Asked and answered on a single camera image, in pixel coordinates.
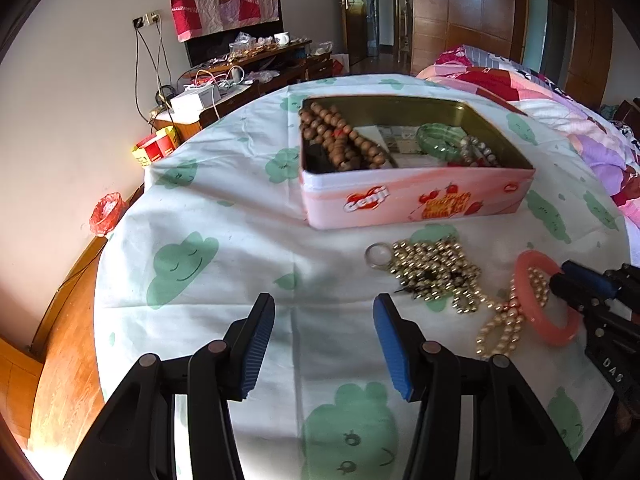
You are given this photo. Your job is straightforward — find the pink bangle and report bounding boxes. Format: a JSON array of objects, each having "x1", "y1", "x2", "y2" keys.
[{"x1": 514, "y1": 249, "x2": 580, "y2": 347}]

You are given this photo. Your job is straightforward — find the pearl bracelet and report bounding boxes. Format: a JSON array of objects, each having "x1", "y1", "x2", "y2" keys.
[{"x1": 473, "y1": 266, "x2": 551, "y2": 361}]

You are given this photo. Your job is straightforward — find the gold bead necklace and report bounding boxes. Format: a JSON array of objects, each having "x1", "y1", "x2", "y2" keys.
[{"x1": 389, "y1": 237, "x2": 490, "y2": 316}]

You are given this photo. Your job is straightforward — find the green jade bangle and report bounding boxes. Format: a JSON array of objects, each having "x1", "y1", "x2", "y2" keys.
[{"x1": 416, "y1": 122, "x2": 468, "y2": 162}]

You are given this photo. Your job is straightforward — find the brown wooden bead mala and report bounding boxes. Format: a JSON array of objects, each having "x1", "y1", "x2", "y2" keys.
[{"x1": 298, "y1": 101, "x2": 385, "y2": 174}]

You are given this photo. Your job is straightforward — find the pink patchwork quilt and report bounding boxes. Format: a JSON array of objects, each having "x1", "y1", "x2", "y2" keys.
[{"x1": 418, "y1": 44, "x2": 639, "y2": 247}]

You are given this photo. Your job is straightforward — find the red lined waste basket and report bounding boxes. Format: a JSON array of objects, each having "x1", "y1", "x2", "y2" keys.
[{"x1": 89, "y1": 192, "x2": 127, "y2": 236}]

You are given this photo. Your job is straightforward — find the pink cookie tin box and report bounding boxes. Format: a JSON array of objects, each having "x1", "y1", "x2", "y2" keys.
[{"x1": 300, "y1": 94, "x2": 535, "y2": 230}]

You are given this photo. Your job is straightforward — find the white green cloud cloth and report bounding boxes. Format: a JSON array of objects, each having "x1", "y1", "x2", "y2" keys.
[{"x1": 94, "y1": 75, "x2": 639, "y2": 479}]

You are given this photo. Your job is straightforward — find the wooden wardrobe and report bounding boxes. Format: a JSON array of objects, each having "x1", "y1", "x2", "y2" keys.
[{"x1": 409, "y1": 0, "x2": 613, "y2": 108}]

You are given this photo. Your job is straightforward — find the red yellow carton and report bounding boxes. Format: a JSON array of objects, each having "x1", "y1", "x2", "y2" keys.
[{"x1": 131, "y1": 126, "x2": 181, "y2": 167}]

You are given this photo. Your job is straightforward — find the red paper bag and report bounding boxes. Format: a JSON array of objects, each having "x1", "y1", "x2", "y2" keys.
[{"x1": 331, "y1": 53, "x2": 350, "y2": 77}]

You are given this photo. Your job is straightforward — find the wooden door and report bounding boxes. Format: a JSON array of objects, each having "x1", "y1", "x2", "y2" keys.
[{"x1": 340, "y1": 0, "x2": 368, "y2": 65}]

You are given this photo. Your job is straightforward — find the white box appliance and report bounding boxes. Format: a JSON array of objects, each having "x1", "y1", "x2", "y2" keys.
[{"x1": 169, "y1": 84, "x2": 220, "y2": 124}]

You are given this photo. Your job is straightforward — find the wooden tv cabinet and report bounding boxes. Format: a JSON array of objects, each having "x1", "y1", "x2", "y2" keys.
[{"x1": 151, "y1": 40, "x2": 333, "y2": 140}]

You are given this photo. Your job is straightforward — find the television with patchwork cover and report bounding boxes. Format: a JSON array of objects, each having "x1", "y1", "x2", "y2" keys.
[{"x1": 169, "y1": 0, "x2": 284, "y2": 67}]

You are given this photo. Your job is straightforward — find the hanging power cables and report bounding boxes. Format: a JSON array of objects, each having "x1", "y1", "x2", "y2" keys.
[{"x1": 131, "y1": 24, "x2": 174, "y2": 126}]

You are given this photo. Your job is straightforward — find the wall power socket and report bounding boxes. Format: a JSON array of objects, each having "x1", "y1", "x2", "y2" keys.
[{"x1": 132, "y1": 11, "x2": 160, "y2": 29}]

